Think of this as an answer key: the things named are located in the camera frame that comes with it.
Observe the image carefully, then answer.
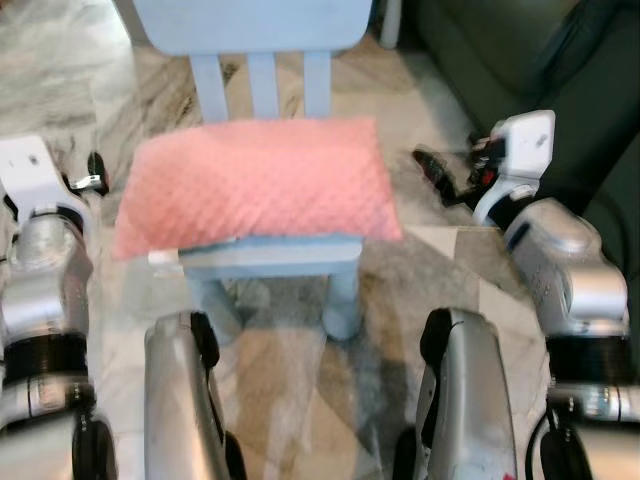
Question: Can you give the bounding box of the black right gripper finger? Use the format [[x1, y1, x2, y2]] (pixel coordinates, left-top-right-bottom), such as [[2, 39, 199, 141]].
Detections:
[[413, 148, 467, 187], [430, 170, 472, 209]]

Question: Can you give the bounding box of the pink dotted pillow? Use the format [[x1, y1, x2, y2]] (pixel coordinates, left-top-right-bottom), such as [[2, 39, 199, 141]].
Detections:
[[112, 117, 405, 262]]

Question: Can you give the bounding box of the green leather sofa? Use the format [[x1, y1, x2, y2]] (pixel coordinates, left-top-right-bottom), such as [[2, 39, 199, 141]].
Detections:
[[410, 0, 640, 286]]

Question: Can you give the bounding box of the white furniture leg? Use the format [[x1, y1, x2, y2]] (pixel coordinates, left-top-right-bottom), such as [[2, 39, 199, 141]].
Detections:
[[379, 0, 403, 49]]

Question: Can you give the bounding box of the silver right robot leg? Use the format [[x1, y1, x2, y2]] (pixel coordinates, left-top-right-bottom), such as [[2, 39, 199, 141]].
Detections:
[[393, 307, 523, 480]]

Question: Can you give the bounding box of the silver robot leg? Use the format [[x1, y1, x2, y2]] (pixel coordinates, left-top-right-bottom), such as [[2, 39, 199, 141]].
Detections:
[[393, 307, 523, 480], [144, 310, 248, 480]]

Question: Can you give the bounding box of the light blue wooden chair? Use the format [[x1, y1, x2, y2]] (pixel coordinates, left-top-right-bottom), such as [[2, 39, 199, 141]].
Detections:
[[132, 0, 374, 343]]

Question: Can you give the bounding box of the silver left robot leg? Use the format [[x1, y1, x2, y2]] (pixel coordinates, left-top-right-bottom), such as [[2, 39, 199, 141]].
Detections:
[[144, 310, 248, 480]]

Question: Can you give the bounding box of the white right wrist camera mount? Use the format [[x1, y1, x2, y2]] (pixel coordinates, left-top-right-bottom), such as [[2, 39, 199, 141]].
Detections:
[[472, 110, 557, 227]]

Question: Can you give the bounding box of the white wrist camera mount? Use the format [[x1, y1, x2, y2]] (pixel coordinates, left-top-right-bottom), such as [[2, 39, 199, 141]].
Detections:
[[0, 135, 79, 219], [472, 110, 557, 227]]

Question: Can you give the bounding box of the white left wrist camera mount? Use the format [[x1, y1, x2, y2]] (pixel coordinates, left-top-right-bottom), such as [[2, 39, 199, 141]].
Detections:
[[0, 135, 79, 219]]

